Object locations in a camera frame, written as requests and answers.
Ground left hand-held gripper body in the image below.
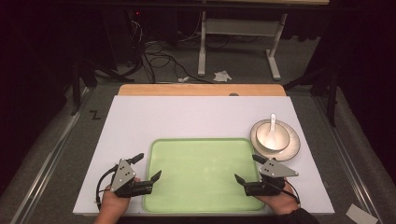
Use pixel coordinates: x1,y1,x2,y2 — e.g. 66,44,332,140
109,158,154,199

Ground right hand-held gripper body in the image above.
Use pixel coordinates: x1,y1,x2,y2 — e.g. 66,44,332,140
244,158,300,197

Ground white ceramic spoon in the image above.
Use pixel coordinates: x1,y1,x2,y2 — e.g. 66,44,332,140
264,113,280,150

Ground white plate with dark rim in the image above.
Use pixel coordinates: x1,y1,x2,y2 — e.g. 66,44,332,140
249,119,302,162

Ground white bowl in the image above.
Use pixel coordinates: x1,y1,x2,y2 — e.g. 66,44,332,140
255,121,291,152

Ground light green tray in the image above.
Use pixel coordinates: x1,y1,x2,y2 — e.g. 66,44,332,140
142,137,266,215

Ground person's left hand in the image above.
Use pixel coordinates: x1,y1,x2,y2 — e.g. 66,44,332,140
98,176,142,218

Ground person's right hand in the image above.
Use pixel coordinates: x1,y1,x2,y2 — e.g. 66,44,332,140
255,182,301,216

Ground white board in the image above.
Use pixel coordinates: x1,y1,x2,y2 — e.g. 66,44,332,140
73,95,335,217

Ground wooden table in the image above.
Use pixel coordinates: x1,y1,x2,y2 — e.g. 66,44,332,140
118,83,287,97

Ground dark metal stand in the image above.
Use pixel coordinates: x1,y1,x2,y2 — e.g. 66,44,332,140
69,57,135,117
282,64,341,128

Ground large crumpled white paper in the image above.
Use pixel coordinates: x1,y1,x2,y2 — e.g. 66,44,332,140
213,70,233,83

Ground white paper sheet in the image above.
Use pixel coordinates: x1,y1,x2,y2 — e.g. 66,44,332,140
345,203,379,224

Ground white-legged desk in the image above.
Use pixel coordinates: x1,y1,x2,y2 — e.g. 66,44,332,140
197,0,331,81

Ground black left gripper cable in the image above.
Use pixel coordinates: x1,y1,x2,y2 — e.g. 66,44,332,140
94,164,120,211

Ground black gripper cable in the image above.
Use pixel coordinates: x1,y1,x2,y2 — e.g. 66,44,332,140
267,179,302,206
94,164,120,211

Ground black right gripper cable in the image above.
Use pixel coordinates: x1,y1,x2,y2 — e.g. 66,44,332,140
267,179,302,206

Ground metal floor rail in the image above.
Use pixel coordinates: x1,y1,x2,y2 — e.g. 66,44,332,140
10,88,92,224
313,95,385,224

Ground black floor cables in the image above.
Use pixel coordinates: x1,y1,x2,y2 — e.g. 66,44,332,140
125,18,216,85

